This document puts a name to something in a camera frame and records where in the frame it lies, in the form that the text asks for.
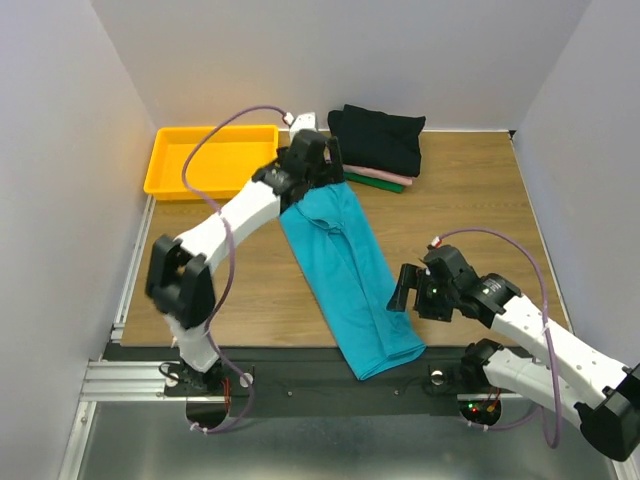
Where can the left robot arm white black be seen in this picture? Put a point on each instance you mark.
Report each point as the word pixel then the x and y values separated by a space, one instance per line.
pixel 180 276

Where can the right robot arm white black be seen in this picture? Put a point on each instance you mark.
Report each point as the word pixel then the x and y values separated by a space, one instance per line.
pixel 595 393

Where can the folded black t shirt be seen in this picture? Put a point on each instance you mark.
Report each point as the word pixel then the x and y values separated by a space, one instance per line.
pixel 377 140

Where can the yellow plastic tray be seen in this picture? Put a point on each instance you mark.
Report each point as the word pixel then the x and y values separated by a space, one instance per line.
pixel 220 168

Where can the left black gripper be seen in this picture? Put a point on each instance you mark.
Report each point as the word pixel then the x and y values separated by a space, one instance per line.
pixel 332 174

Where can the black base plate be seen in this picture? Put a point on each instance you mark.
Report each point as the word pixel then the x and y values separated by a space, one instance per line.
pixel 316 381

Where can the aluminium frame rail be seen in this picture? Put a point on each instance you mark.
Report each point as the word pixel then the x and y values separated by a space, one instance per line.
pixel 113 381

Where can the folded pink t shirt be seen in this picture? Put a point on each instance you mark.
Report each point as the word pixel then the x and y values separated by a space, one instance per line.
pixel 379 174

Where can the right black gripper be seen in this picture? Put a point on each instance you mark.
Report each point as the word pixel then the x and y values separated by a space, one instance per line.
pixel 412 288

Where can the folded green t shirt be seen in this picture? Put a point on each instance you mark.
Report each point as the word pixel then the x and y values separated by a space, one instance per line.
pixel 374 182

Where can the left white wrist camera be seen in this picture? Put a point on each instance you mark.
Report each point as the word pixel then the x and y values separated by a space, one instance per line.
pixel 297 123

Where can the teal t shirt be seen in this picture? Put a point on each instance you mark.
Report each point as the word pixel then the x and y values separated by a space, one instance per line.
pixel 343 264

